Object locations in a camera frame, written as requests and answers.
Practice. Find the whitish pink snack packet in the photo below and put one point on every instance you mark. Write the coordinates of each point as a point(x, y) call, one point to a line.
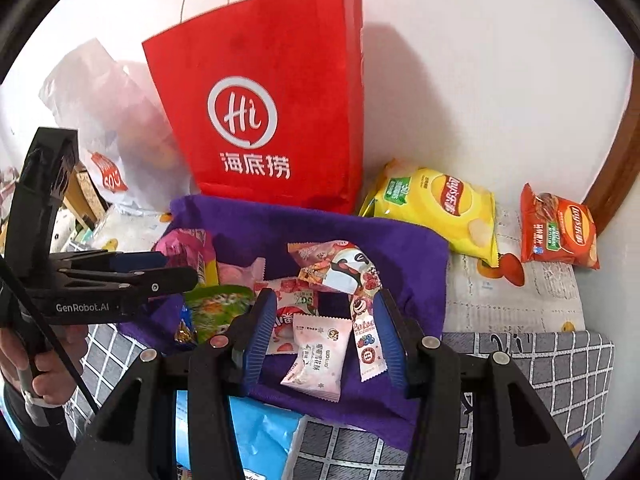
point(315, 365)

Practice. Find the purple towel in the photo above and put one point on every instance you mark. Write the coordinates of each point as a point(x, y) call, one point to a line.
point(410, 260)

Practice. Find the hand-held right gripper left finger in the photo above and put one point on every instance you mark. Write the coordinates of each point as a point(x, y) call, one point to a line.
point(260, 345)

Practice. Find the pink snack bag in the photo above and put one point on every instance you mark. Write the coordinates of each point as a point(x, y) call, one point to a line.
point(182, 247)

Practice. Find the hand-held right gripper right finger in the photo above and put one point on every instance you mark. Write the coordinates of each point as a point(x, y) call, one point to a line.
point(387, 340)

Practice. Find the pink cartoon bear packet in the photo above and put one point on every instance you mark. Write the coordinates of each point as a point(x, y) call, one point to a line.
point(367, 345)

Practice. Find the blue tissue pack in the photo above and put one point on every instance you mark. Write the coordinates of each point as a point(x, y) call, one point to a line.
point(260, 435)

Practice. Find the yellow chips bag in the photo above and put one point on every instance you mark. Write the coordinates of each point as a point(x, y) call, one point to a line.
point(450, 210)

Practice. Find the orange chips bag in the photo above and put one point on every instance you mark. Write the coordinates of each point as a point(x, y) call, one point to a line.
point(555, 230)

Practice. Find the pale pink candy packet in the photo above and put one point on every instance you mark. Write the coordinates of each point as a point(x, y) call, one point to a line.
point(240, 272)

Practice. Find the brown wooden door frame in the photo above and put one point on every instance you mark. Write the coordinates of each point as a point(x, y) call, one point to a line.
point(620, 170)

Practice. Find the brown printed box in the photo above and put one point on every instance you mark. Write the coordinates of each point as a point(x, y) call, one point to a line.
point(82, 195)

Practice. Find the grey grid blanket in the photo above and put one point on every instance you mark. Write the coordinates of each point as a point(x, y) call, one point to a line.
point(545, 360)

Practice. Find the panda print snack packet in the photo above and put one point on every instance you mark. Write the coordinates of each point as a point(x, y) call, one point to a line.
point(350, 265)

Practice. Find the red and white strawberry packet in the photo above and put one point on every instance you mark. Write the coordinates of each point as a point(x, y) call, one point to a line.
point(290, 310)

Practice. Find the person's left hand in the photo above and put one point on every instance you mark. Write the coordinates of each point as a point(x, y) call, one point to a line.
point(55, 375)

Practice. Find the red paper bag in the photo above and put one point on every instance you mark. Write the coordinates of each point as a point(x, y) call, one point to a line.
point(280, 60)

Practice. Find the green snack packet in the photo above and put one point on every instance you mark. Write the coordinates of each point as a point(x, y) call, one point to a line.
point(215, 310)

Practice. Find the white plastic shopping bag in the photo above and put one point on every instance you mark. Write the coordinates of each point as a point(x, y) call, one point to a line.
point(125, 110)

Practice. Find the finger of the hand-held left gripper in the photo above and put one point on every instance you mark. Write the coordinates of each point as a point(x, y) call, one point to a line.
point(135, 261)
point(165, 280)

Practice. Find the pink foil snack packet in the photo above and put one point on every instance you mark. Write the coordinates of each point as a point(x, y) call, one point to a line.
point(310, 252)

